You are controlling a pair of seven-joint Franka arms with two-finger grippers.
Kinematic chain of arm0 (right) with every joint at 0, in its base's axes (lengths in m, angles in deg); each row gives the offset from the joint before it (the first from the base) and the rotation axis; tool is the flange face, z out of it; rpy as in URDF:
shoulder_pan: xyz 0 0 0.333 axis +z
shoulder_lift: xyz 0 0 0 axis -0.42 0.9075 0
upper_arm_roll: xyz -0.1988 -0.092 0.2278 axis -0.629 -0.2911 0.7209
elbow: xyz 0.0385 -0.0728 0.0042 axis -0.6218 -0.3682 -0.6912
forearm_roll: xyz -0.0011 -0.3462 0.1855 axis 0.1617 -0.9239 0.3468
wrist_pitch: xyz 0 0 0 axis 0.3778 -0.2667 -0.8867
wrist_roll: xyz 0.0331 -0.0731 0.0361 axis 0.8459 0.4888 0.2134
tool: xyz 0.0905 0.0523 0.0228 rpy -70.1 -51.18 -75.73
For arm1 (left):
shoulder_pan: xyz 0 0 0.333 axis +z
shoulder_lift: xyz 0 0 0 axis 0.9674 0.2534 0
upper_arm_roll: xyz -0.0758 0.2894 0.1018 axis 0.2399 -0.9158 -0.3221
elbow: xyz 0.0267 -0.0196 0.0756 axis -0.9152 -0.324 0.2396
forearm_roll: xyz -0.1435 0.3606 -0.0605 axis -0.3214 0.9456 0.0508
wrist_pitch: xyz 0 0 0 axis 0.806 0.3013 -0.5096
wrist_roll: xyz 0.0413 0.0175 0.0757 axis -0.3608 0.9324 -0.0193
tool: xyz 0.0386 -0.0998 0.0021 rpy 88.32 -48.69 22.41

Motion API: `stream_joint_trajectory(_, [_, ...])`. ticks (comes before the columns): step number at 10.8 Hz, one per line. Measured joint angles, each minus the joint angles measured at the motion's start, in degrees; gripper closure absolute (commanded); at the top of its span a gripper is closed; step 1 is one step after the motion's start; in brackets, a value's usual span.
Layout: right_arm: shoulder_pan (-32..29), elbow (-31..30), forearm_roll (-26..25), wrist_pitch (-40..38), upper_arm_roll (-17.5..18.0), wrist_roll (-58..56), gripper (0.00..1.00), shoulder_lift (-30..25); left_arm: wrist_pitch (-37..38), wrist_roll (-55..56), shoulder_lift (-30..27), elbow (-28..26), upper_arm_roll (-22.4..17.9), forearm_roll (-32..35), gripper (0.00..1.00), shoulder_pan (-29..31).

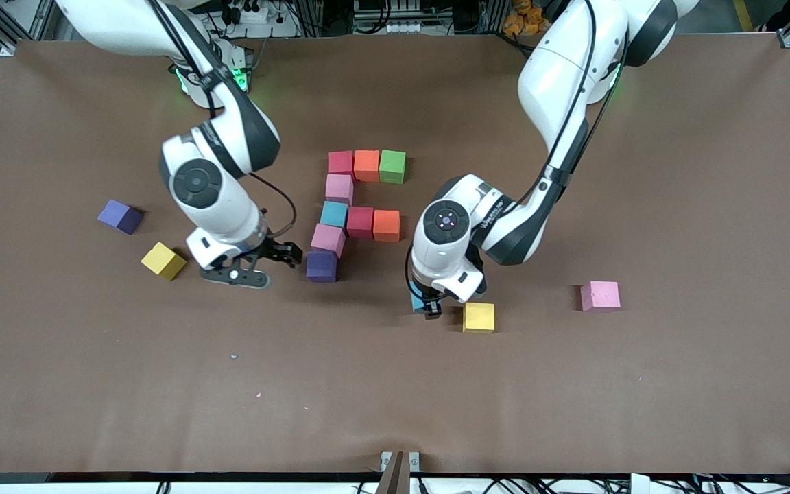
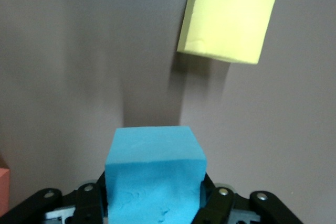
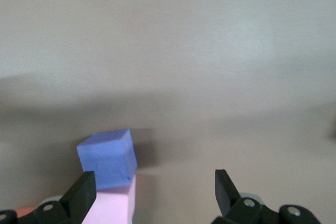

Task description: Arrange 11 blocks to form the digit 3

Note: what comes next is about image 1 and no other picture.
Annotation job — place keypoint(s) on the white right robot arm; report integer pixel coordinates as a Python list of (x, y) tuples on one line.
[(196, 182)]

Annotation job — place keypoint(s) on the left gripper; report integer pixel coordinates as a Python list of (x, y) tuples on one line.
[(431, 306)]

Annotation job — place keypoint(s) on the green foam cube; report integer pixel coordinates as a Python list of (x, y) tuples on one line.
[(392, 167)]

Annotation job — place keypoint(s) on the brown paper table cover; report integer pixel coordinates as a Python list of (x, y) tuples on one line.
[(395, 412)]

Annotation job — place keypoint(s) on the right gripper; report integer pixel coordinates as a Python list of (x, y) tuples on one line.
[(276, 250)]

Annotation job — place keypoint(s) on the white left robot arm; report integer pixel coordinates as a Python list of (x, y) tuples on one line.
[(446, 219)]

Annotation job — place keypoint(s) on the yellow foam cube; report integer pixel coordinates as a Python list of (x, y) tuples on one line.
[(479, 318), (162, 261)]

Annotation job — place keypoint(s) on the red foam cube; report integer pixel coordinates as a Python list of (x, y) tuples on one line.
[(361, 221), (341, 162)]

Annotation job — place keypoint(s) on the orange foam cube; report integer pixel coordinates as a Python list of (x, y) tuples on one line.
[(367, 165), (386, 225)]

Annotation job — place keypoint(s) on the blue foam cube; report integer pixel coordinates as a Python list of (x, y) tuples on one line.
[(334, 214), (416, 300)]

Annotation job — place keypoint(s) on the metal bracket with wooden post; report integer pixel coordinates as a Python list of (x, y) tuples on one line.
[(395, 473)]

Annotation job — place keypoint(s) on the white power strip with plugs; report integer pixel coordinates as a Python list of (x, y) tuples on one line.
[(251, 19)]

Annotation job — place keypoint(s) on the long white socket strip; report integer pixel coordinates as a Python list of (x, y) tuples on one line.
[(398, 27)]

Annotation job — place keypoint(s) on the pink foam cube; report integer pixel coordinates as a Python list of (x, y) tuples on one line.
[(340, 186), (328, 239), (600, 295)]

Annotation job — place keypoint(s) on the orange snack bag pile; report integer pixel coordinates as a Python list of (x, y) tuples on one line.
[(522, 19)]

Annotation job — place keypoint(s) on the purple foam cube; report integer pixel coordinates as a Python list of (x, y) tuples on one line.
[(119, 216), (321, 266)]

